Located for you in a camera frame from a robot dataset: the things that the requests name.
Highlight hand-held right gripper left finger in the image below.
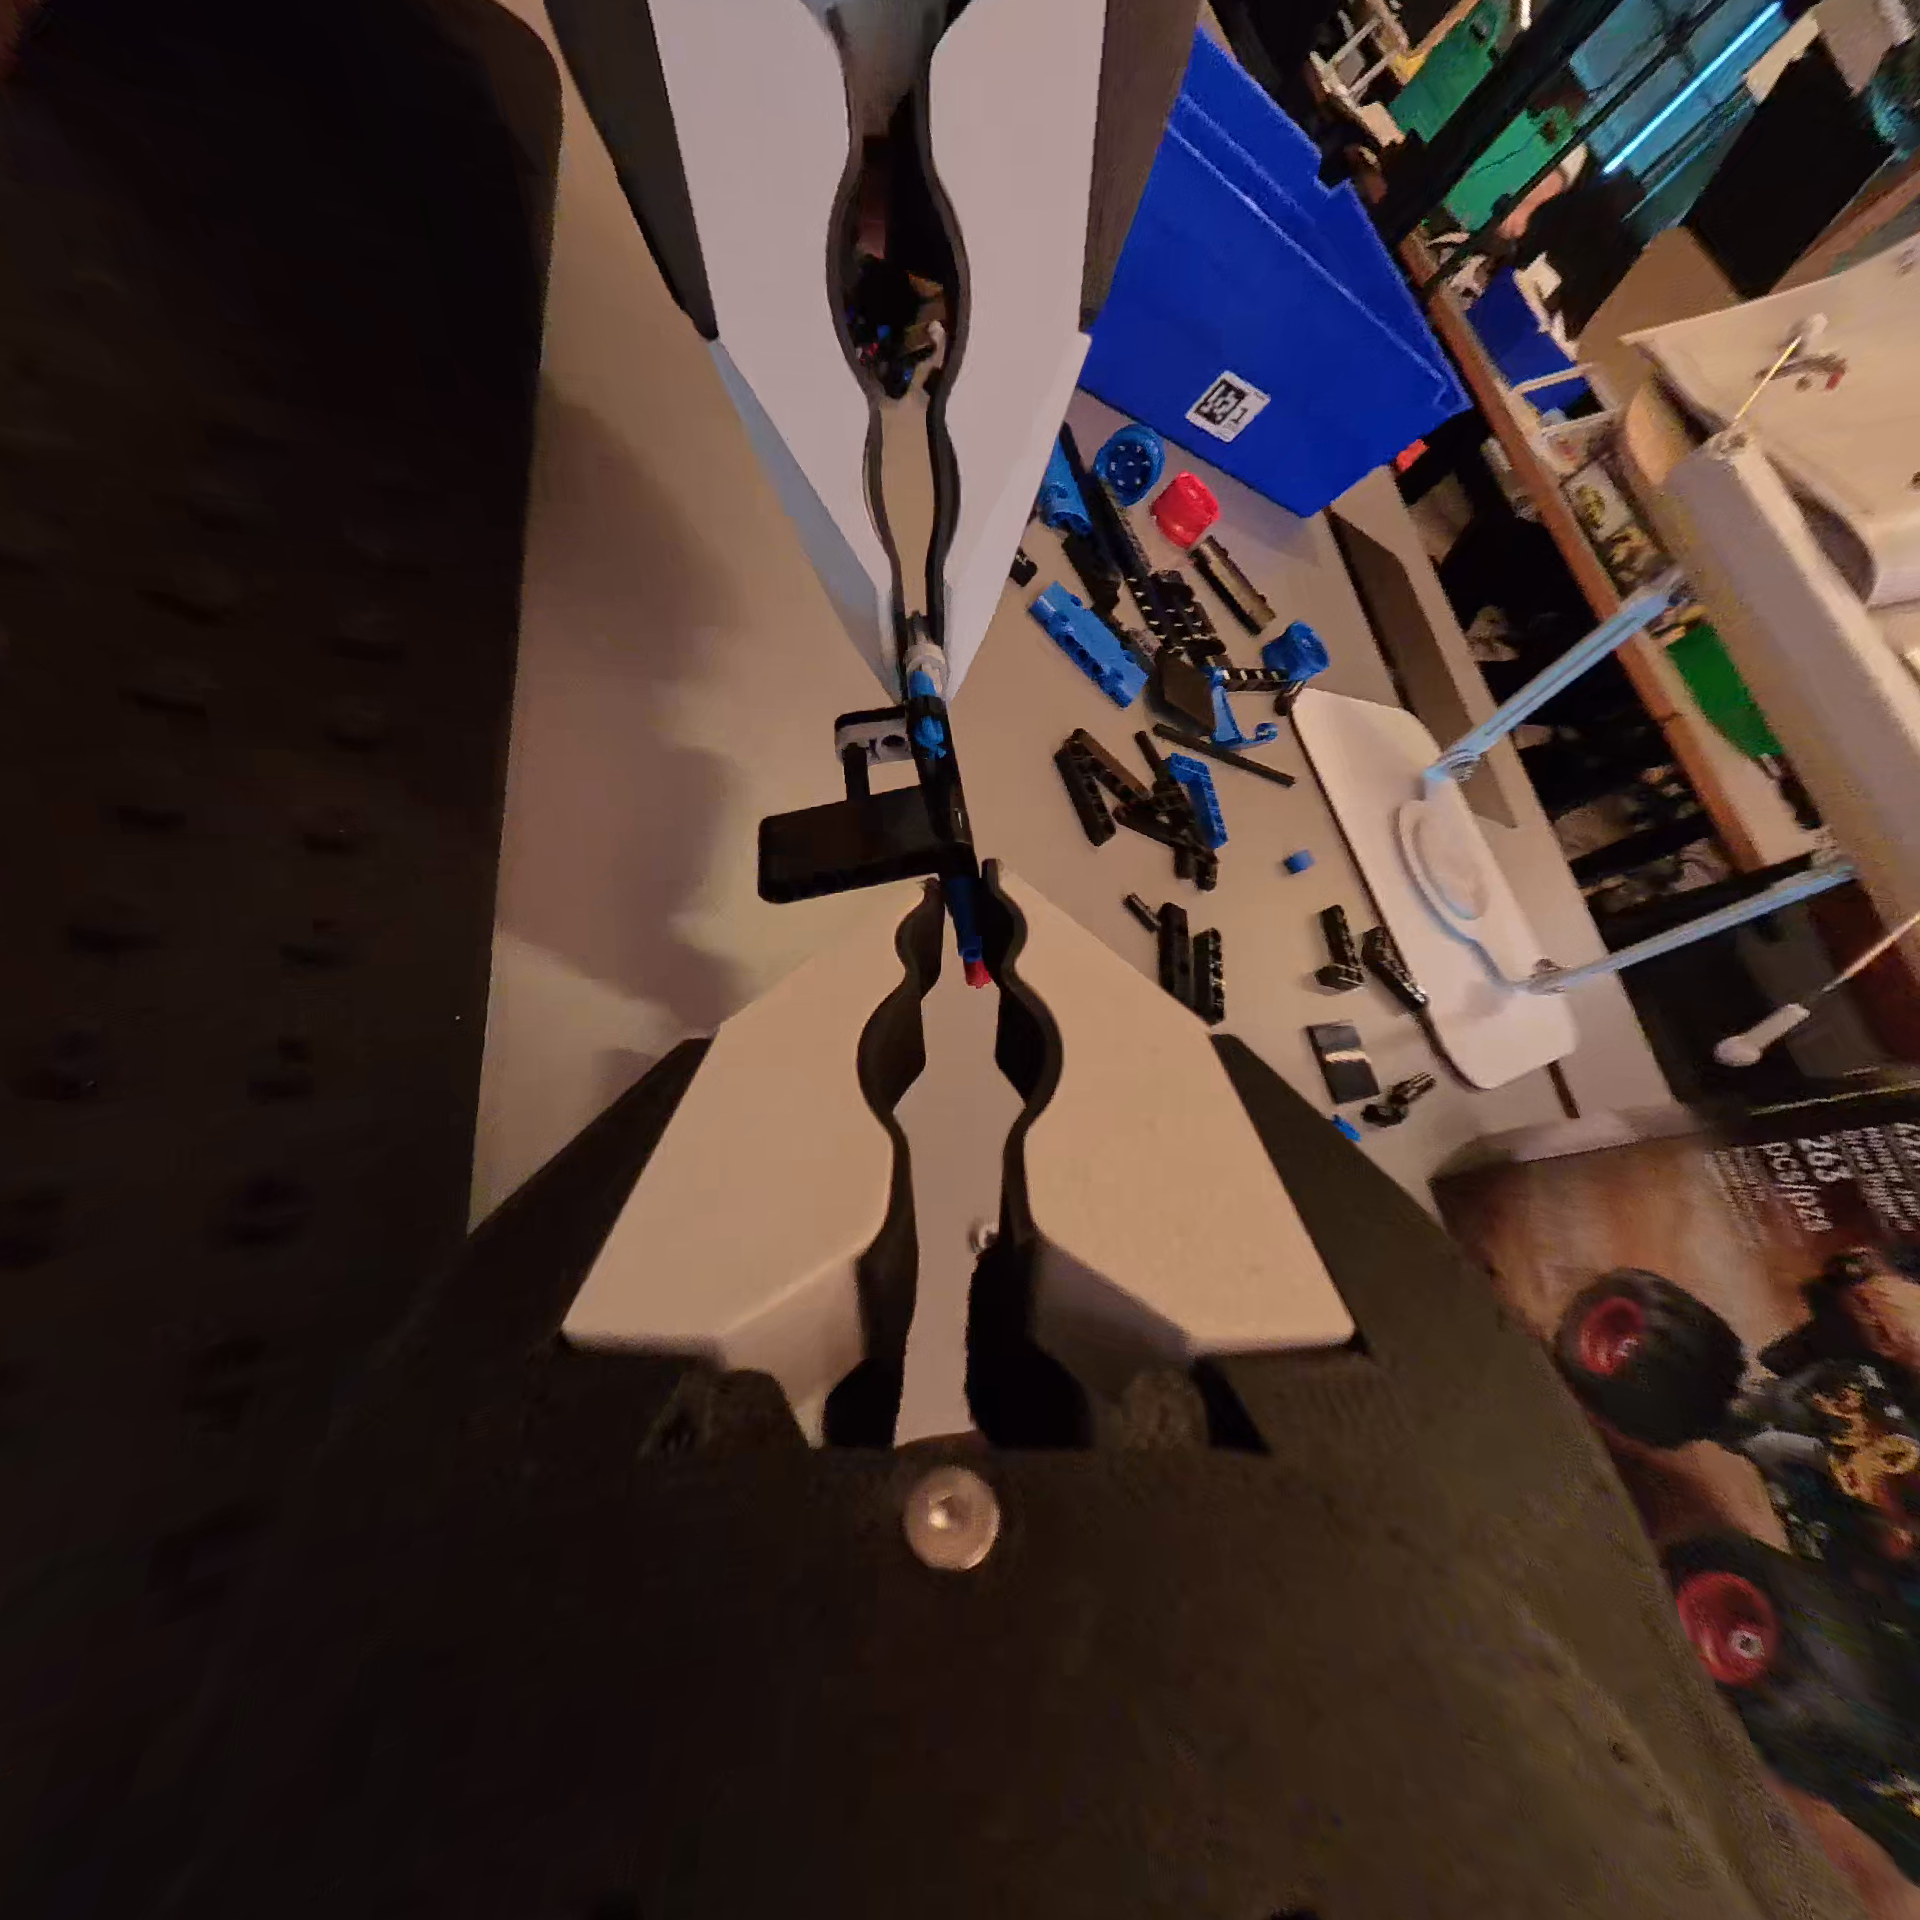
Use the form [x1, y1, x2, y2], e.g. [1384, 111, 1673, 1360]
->
[557, 882, 933, 1444]

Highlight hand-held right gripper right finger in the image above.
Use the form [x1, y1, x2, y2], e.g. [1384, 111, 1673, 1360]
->
[972, 871, 1360, 1413]

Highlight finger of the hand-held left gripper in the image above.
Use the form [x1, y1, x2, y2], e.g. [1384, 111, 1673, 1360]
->
[643, 0, 905, 664]
[928, 0, 1107, 702]

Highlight black blue toy brick assembly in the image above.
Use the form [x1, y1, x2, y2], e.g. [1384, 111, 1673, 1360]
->
[757, 599, 1003, 993]

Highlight grey desk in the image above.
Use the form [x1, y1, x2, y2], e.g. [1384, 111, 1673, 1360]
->
[468, 0, 1673, 1449]

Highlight dark desk mat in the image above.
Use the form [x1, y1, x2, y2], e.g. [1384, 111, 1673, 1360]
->
[1328, 509, 1518, 826]

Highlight blue storage bin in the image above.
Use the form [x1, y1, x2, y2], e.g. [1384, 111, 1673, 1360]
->
[1078, 22, 1472, 519]

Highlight wide black studded toy beam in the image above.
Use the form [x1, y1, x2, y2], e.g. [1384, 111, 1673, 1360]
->
[1065, 480, 1225, 663]

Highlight blue studded toy beam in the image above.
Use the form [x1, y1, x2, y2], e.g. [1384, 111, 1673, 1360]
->
[1027, 585, 1149, 706]

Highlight black glossy toy block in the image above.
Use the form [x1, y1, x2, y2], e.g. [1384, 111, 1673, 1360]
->
[1190, 540, 1277, 632]

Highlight white book stand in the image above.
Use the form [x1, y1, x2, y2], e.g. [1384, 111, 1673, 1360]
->
[1289, 269, 1920, 1093]

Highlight black joined toy beams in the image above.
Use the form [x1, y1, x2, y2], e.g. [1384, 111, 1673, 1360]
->
[1125, 773, 1225, 889]

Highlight large black angled toy beam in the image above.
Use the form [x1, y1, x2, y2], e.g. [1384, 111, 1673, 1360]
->
[1053, 727, 1149, 848]

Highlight green board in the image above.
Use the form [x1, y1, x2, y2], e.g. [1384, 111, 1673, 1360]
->
[1387, 58, 1577, 225]

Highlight small blue bin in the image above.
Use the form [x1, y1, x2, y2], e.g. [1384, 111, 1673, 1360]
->
[1468, 269, 1593, 417]

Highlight toy set cardboard box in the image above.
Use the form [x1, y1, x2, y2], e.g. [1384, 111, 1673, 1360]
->
[1424, 1078, 1920, 1920]

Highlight open instruction booklet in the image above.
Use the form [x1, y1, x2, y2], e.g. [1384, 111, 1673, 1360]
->
[1627, 266, 1920, 465]

